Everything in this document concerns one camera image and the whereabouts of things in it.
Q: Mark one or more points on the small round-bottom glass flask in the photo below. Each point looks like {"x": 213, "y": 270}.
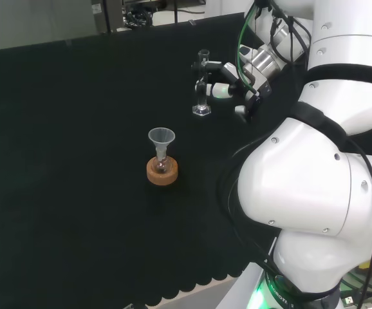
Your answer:
{"x": 161, "y": 165}

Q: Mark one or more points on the grey cabinet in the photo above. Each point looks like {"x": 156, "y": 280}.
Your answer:
{"x": 107, "y": 16}

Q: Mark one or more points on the clear glass graduated cylinder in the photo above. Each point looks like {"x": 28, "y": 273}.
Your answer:
{"x": 201, "y": 110}

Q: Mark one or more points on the black bench cloth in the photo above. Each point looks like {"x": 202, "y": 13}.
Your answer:
{"x": 76, "y": 161}

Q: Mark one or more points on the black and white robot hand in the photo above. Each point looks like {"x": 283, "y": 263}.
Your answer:
{"x": 253, "y": 87}

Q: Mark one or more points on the clear plastic funnel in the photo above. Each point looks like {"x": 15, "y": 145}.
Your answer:
{"x": 161, "y": 136}

